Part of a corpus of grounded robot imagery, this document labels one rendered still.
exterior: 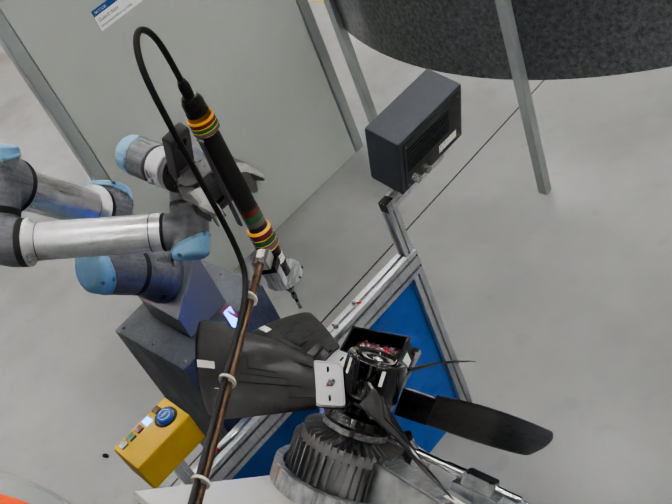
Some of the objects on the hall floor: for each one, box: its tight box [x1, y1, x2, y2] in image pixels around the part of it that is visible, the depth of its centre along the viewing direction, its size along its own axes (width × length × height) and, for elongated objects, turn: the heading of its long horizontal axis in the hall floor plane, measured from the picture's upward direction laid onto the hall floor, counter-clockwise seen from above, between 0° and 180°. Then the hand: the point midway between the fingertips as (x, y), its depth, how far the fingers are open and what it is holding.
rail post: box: [411, 270, 473, 403], centre depth 274 cm, size 4×4×78 cm
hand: (239, 191), depth 147 cm, fingers open, 8 cm apart
